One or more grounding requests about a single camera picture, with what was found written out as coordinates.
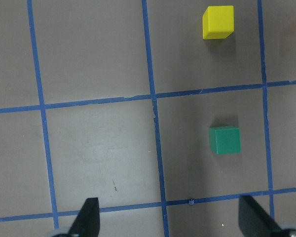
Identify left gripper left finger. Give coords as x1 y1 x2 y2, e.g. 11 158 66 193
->
68 197 100 237

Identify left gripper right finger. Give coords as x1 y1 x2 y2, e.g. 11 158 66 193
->
238 195 282 237

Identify green wooden block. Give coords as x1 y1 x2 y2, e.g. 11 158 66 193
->
209 126 242 155

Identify yellow wooden block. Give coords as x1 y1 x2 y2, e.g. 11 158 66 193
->
202 5 234 40

